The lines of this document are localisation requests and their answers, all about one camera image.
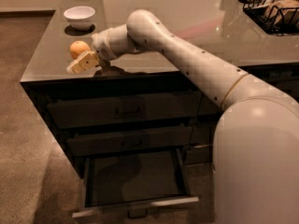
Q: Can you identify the dark bottom right drawer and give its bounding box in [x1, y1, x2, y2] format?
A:
[184, 145, 212, 164]

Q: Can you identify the dark middle left drawer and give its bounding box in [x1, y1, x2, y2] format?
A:
[66, 126, 192, 157]

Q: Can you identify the dark drawer cabinet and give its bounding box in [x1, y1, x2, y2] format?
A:
[21, 0, 299, 224]

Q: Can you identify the dark top left drawer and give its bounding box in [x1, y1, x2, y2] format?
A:
[47, 91, 202, 129]

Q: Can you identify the dark top right drawer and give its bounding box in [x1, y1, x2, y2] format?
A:
[198, 95, 220, 116]

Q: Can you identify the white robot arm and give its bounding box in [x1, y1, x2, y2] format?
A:
[67, 10, 299, 224]

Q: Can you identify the dark drawer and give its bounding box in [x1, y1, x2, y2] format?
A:
[47, 91, 202, 129]
[198, 95, 220, 116]
[190, 121, 217, 145]
[184, 145, 212, 164]
[66, 126, 192, 157]

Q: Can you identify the open bottom left drawer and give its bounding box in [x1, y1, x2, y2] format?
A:
[72, 148, 199, 224]

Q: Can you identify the white bowl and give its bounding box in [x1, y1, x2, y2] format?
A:
[64, 6, 95, 31]

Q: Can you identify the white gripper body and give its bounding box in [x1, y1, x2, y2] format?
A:
[92, 30, 118, 62]

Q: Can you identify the dark middle right drawer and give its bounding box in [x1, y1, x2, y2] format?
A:
[190, 121, 217, 145]

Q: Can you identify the black wire basket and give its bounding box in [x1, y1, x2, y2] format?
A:
[243, 0, 299, 35]

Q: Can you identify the orange fruit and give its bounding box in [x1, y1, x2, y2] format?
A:
[69, 41, 90, 59]

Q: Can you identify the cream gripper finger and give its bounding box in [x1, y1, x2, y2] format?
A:
[66, 50, 99, 74]

